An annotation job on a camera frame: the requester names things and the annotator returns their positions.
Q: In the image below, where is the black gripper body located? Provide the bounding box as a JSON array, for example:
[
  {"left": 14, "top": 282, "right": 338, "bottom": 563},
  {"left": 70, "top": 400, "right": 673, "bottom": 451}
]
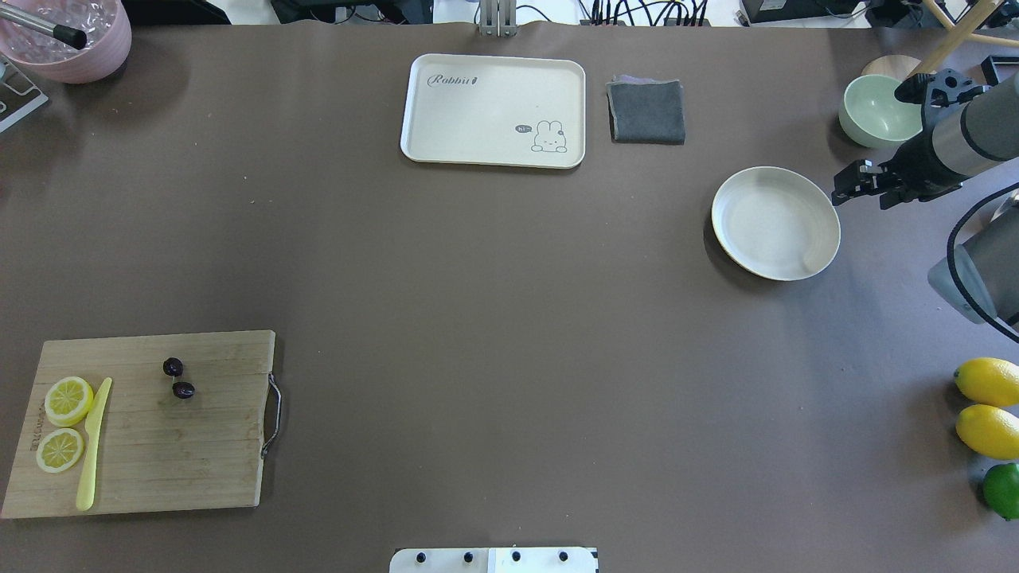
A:
[{"left": 864, "top": 135, "right": 968, "bottom": 209}]

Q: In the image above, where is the cream round plate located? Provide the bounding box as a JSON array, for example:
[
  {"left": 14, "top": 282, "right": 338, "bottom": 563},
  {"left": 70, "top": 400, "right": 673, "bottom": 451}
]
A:
[{"left": 711, "top": 166, "right": 841, "bottom": 282}]

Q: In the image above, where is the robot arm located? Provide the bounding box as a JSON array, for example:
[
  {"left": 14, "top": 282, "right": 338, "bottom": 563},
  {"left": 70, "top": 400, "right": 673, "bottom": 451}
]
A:
[{"left": 832, "top": 69, "right": 1018, "bottom": 341}]

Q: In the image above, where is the cream rabbit tray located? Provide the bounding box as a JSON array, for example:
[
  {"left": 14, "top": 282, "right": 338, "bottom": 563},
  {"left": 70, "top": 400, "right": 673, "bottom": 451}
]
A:
[{"left": 400, "top": 53, "right": 587, "bottom": 170}]

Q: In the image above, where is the dark cherry right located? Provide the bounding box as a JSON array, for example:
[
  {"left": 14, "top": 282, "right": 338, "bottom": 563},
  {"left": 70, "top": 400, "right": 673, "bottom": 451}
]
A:
[{"left": 172, "top": 380, "right": 196, "bottom": 400}]

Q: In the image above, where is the mint green bowl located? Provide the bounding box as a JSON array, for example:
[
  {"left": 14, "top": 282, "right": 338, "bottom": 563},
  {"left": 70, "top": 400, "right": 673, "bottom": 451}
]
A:
[{"left": 838, "top": 75, "right": 922, "bottom": 149}]

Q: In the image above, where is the round wooden stand base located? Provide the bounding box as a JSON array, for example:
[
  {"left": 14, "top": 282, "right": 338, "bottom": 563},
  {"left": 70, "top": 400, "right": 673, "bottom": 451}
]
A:
[{"left": 860, "top": 54, "right": 921, "bottom": 81}]

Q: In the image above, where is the grey folded cloth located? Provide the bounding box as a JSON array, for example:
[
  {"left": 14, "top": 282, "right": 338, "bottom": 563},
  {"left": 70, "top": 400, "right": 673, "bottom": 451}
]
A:
[{"left": 607, "top": 75, "right": 687, "bottom": 145}]

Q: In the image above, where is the yellow lemon far from lime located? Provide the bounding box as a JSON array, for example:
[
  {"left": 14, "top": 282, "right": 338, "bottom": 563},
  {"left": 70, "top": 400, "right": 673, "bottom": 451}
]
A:
[{"left": 953, "top": 357, "right": 1018, "bottom": 407}]

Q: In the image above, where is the yellow lemon near lime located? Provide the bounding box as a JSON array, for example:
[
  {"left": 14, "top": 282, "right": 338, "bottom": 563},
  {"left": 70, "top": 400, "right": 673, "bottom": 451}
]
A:
[{"left": 955, "top": 405, "right": 1018, "bottom": 460}]

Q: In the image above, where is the green lime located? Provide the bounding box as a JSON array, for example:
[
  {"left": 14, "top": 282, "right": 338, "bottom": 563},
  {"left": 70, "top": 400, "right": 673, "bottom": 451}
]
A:
[{"left": 982, "top": 463, "right": 1018, "bottom": 520}]

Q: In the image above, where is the pink bowl with ice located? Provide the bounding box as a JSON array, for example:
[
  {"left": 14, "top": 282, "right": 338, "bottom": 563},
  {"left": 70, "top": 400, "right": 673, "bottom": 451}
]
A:
[{"left": 1, "top": 1, "right": 132, "bottom": 84}]

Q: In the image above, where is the metal muddler black tip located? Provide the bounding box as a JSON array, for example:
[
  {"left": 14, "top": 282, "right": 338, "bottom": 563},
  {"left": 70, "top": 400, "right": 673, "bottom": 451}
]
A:
[{"left": 1, "top": 2, "right": 88, "bottom": 50}]

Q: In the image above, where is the lemon slice upper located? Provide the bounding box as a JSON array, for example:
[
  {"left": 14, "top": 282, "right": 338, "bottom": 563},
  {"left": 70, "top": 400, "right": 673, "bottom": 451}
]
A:
[{"left": 44, "top": 376, "right": 95, "bottom": 427}]

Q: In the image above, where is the lemon slice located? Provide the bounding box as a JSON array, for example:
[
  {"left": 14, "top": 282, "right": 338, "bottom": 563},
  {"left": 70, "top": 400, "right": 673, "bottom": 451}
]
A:
[
  {"left": 36, "top": 427, "right": 86, "bottom": 473},
  {"left": 44, "top": 376, "right": 95, "bottom": 427}
]

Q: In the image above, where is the yellow plastic knife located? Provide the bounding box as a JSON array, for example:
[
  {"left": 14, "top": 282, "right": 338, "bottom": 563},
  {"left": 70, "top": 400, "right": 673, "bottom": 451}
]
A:
[{"left": 74, "top": 377, "right": 113, "bottom": 513}]

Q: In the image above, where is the lemon slice lower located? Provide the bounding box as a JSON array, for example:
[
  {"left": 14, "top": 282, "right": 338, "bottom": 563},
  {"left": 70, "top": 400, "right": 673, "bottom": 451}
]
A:
[{"left": 36, "top": 427, "right": 86, "bottom": 473}]

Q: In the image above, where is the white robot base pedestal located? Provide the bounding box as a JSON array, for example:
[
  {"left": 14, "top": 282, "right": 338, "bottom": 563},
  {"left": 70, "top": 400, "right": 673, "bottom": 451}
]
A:
[{"left": 388, "top": 545, "right": 599, "bottom": 572}]

